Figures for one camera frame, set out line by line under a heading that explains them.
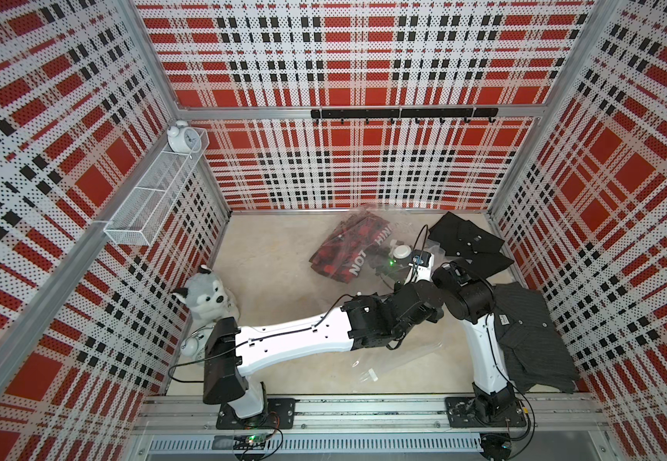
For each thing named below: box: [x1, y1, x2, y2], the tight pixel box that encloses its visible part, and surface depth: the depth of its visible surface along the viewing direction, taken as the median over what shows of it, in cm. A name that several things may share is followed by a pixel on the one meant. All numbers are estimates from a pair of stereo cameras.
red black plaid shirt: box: [308, 211, 393, 284], surface depth 104 cm
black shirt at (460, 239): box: [428, 211, 516, 278], surface depth 113 cm
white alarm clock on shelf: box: [166, 120, 202, 154], surface depth 83 cm
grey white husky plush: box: [171, 265, 241, 325], surface depth 79 cm
